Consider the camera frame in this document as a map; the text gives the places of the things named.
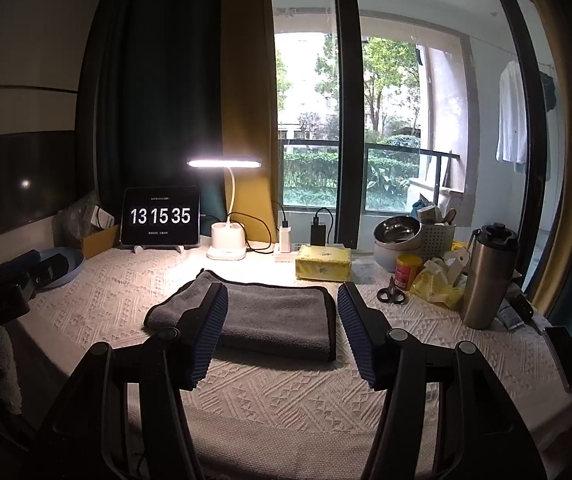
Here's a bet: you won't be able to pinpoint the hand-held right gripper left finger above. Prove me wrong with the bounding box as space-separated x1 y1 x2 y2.
41 282 229 480

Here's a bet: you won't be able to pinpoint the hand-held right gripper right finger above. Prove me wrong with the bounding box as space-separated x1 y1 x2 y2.
337 281 549 480

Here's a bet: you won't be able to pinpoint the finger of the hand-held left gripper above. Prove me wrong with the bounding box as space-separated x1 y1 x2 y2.
32 254 71 289

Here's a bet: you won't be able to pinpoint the grey towel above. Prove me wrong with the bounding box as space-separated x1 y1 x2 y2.
143 269 339 364

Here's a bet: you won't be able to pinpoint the cardboard box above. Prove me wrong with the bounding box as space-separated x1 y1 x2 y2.
81 223 121 260

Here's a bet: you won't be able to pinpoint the clear plastic bag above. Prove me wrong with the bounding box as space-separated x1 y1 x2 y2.
60 194 103 252

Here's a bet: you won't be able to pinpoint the white hanging cloth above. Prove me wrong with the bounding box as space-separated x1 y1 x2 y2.
0 326 23 417

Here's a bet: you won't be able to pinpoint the yellow can with red label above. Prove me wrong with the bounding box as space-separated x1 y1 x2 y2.
395 253 425 292

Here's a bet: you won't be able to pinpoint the yellow tissue box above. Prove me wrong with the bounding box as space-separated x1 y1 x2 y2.
295 244 353 283

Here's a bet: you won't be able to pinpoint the pale blue bowl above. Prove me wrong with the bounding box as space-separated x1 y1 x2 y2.
373 240 419 274

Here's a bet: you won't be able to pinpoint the white tablet stand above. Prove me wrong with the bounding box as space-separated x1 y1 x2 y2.
131 242 187 255

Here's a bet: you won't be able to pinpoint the white desk lamp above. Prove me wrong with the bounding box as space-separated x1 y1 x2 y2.
187 157 263 261

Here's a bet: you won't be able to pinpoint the white textured tablecloth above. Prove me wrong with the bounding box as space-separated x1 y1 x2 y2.
0 246 572 480

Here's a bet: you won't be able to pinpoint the yellow plastic bag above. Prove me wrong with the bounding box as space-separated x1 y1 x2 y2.
410 257 467 311

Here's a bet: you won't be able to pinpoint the white power strip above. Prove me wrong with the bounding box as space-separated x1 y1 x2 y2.
273 242 347 264

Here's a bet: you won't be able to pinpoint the stainless steel bowl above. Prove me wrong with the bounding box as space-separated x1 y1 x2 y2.
373 215 423 252

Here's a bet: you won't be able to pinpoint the black charger plug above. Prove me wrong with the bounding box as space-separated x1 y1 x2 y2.
310 215 328 247

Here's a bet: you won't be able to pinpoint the black tablet with clock display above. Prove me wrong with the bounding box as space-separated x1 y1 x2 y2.
121 186 203 250

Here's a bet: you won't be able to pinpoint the white paper tag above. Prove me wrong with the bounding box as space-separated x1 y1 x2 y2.
444 252 469 287

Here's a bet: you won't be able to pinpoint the white plastic basket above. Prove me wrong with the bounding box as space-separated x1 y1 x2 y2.
412 222 457 264

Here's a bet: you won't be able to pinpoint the stainless steel tumbler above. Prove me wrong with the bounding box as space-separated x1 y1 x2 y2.
459 223 521 331

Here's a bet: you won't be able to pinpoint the black handheld device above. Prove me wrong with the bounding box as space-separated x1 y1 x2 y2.
508 292 537 322

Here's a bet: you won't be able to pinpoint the black smartphone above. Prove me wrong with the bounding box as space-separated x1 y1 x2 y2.
542 325 572 394

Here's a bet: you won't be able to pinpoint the dark green curtain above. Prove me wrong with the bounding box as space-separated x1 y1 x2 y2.
78 0 227 223

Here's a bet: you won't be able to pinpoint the white hanging shirt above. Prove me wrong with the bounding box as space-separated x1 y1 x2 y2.
495 59 530 166

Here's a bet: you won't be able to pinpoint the green hanging garment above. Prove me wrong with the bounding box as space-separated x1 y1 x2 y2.
538 72 559 112

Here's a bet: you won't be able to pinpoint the black handled scissors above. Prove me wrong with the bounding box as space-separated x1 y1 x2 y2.
376 275 409 306

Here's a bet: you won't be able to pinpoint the black charger cable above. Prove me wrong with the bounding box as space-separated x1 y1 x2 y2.
314 207 337 247

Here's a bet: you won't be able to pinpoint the black lamp cable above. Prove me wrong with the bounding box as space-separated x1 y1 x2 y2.
225 211 275 254

